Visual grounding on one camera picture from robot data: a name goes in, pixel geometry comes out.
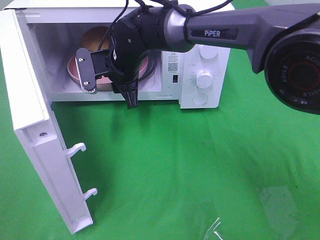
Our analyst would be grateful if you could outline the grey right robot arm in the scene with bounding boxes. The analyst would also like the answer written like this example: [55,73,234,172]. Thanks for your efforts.
[75,0,320,114]

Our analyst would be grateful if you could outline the toy hamburger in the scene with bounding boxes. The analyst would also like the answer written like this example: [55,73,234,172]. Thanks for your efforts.
[80,26,109,52]

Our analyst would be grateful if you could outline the white microwave knob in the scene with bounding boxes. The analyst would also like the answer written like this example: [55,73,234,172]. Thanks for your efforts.
[195,70,214,89]
[199,45,219,60]

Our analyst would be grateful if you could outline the round white door button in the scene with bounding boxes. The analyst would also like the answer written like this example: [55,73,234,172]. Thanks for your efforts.
[192,93,208,106]

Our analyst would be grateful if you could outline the clear tape patch on table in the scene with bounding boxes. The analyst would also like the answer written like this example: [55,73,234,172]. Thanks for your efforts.
[259,185,298,240]

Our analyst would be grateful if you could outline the white warning label sticker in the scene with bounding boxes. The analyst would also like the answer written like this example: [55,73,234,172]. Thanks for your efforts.
[167,52,179,74]

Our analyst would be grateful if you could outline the glass microwave turntable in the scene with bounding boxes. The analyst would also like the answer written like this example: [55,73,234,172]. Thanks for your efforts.
[138,51,158,82]

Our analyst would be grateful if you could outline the lower white microwave knob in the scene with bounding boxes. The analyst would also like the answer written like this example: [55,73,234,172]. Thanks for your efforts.
[195,70,214,89]

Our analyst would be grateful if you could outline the white microwave oven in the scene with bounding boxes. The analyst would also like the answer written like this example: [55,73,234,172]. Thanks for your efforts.
[4,0,236,110]

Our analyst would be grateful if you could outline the white microwave door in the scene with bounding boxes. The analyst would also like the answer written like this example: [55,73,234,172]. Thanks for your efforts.
[0,8,98,233]

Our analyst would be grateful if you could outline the upper white microwave knob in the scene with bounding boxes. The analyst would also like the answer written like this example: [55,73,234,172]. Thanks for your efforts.
[199,45,219,60]

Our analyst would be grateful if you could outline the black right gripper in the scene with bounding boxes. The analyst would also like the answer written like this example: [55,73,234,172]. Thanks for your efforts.
[75,6,170,109]

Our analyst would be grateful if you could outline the pink round plate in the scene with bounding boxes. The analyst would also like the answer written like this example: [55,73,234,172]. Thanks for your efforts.
[66,55,150,91]

